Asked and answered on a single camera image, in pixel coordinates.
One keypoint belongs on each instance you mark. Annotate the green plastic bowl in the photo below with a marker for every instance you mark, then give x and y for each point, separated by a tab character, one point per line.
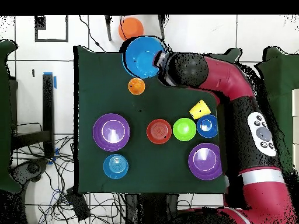
184	129

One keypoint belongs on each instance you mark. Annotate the blue tape strip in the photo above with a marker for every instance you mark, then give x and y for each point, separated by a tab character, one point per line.
55	81

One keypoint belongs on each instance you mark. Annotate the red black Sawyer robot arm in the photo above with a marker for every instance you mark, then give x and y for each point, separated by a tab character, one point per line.
233	79

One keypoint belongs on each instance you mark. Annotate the white box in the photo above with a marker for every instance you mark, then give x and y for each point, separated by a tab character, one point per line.
296	157

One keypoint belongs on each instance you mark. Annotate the yellow plastic cup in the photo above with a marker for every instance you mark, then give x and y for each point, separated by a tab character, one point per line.
199	109

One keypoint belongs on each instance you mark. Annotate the small light blue bowl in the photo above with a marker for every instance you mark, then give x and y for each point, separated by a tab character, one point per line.
115	166

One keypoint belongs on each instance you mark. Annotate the green cloth covered table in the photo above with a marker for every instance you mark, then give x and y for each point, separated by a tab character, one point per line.
4	116
280	77

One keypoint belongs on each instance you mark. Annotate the dark blue plastic bowl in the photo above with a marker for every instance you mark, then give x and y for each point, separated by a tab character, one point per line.
206	131

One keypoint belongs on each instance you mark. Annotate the black square floor frame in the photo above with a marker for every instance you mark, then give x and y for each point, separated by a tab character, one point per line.
40	22

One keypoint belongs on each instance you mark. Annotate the purple plastic bowl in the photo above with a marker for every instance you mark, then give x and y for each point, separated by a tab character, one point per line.
111	132
204	161

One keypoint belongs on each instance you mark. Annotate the black metal stand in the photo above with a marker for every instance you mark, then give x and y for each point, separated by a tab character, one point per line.
48	105

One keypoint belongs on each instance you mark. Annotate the large light blue bowl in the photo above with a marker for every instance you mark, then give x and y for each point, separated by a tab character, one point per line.
140	58

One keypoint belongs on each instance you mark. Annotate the orange-red plastic bowl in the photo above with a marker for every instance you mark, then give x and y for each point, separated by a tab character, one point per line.
158	131

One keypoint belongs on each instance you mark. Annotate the small black object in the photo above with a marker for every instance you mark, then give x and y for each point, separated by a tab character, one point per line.
33	73

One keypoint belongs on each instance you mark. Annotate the orange plastic cup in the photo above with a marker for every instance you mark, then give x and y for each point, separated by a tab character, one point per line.
136	86

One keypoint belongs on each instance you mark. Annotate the orange round object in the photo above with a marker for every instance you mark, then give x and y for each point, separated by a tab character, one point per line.
129	26

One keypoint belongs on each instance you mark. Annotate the dark green tablecloth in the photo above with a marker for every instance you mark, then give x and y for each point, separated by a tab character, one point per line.
105	93

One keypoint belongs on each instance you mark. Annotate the black tripod leg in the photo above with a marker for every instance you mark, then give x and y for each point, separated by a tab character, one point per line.
162	25
108	28

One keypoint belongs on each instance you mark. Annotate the black grey chair base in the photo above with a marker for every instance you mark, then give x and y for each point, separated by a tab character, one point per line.
31	168

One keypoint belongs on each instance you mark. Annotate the black power adapter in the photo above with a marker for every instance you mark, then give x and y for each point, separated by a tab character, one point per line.
78	205

